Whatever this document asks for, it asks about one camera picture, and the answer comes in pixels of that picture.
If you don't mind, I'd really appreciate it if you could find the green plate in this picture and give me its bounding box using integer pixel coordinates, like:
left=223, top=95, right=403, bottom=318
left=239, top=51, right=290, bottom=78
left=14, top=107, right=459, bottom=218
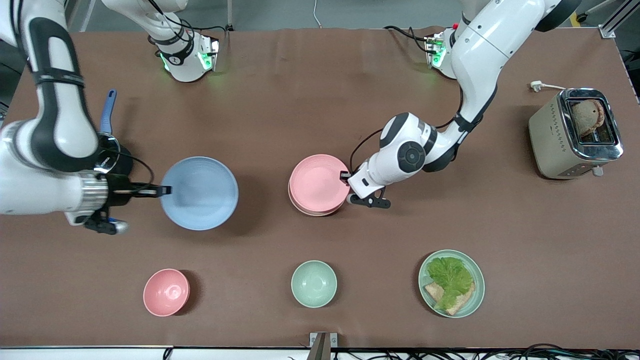
left=418, top=249, right=486, bottom=319

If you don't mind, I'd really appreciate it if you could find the blue shallow bowl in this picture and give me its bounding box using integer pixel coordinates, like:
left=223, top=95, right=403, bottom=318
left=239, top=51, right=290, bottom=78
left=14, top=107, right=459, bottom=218
left=160, top=156, right=239, bottom=231

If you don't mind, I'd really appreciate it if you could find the toast slice under lettuce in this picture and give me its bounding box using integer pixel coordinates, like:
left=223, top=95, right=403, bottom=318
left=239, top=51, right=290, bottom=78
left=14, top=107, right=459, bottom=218
left=424, top=282, right=476, bottom=316

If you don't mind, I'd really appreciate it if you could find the black cables arm base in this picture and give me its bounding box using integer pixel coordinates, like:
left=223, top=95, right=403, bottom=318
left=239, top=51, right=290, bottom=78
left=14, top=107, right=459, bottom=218
left=384, top=25, right=432, bottom=54
left=145, top=0, right=232, bottom=33

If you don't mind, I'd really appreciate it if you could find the metal bracket table edge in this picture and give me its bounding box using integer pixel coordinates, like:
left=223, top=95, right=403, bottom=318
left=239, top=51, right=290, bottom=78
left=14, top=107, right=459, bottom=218
left=309, top=332, right=339, bottom=360

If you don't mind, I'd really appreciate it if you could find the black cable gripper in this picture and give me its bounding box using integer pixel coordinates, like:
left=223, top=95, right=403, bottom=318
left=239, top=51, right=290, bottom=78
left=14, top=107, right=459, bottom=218
left=102, top=147, right=155, bottom=187
left=349, top=128, right=385, bottom=174

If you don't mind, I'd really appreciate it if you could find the round bread slice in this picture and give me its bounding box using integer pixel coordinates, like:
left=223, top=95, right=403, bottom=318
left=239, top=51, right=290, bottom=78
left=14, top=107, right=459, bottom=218
left=571, top=99, right=606, bottom=139

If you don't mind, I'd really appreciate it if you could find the small deep pink bowl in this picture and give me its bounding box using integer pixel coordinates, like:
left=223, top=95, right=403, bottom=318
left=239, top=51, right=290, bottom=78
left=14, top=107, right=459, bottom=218
left=143, top=268, right=191, bottom=317

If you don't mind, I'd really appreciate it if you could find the black cables left arm base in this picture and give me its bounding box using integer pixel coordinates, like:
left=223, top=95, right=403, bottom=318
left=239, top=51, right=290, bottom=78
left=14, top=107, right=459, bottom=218
left=384, top=25, right=432, bottom=54

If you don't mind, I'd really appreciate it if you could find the beige chrome toaster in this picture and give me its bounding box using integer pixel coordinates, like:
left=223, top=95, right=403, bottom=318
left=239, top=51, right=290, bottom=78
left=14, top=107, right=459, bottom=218
left=528, top=88, right=624, bottom=180

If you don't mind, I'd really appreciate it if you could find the white toaster plug cable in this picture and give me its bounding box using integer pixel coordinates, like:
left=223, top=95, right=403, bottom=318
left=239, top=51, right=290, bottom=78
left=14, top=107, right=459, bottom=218
left=530, top=80, right=567, bottom=93

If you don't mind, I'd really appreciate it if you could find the black cables right arm base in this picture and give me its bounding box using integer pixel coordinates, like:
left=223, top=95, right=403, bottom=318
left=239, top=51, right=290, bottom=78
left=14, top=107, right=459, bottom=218
left=145, top=0, right=232, bottom=33

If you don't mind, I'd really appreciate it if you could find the aluminium frame profile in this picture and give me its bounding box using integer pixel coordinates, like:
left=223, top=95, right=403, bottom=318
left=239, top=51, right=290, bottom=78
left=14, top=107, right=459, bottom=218
left=598, top=0, right=640, bottom=40

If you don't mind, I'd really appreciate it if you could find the small deep green bowl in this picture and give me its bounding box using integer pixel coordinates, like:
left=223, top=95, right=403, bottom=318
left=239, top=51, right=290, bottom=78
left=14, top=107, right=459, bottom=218
left=291, top=260, right=338, bottom=308

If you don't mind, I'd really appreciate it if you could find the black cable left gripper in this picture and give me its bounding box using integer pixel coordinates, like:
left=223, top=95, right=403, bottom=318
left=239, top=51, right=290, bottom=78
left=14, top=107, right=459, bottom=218
left=349, top=128, right=385, bottom=174

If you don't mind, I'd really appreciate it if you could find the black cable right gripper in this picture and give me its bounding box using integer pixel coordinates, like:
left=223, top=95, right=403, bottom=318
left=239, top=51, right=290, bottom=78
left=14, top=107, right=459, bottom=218
left=102, top=147, right=155, bottom=187

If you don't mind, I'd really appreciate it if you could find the green lettuce leaf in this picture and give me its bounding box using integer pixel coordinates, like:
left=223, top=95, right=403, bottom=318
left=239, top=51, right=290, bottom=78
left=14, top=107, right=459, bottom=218
left=426, top=256, right=475, bottom=311

